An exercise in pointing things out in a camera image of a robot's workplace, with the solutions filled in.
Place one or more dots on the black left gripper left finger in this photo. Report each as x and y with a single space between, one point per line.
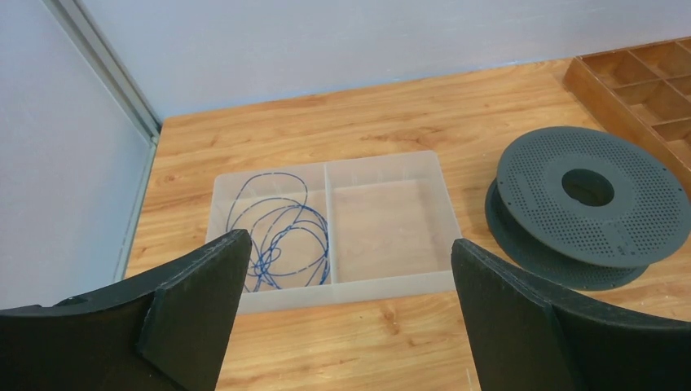
165 329

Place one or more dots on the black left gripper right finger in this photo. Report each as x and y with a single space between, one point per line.
527 333

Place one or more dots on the dark grey filament spool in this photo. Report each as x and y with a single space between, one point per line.
585 209

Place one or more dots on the clear plastic divided tray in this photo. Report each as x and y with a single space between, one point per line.
340 231

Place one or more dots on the wooden compartment organizer tray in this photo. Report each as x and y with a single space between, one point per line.
641 94

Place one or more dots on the aluminium corner frame post left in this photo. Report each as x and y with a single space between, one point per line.
84 33

